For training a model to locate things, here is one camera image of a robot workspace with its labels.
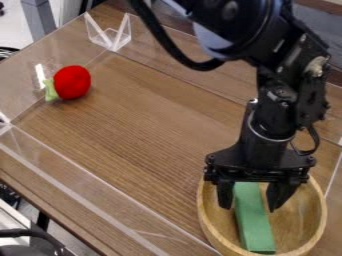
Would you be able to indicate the brown wooden bowl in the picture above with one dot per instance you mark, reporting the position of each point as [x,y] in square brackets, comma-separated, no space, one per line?
[298,222]

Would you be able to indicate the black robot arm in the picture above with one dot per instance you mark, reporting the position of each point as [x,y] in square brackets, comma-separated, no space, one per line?
[259,32]

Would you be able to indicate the black device lower left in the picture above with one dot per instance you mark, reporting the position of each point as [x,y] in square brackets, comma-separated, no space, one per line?
[30,242]

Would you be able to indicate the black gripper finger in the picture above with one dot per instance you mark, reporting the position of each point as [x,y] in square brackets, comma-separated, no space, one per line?
[224,191]
[278,194]

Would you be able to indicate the red plush tomato toy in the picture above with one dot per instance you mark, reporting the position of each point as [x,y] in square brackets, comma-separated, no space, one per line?
[68,84]

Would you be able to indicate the green foam stick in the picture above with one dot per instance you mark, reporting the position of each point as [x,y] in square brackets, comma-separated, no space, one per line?
[254,226]

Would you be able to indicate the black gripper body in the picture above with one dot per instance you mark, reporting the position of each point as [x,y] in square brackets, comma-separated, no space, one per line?
[259,157]

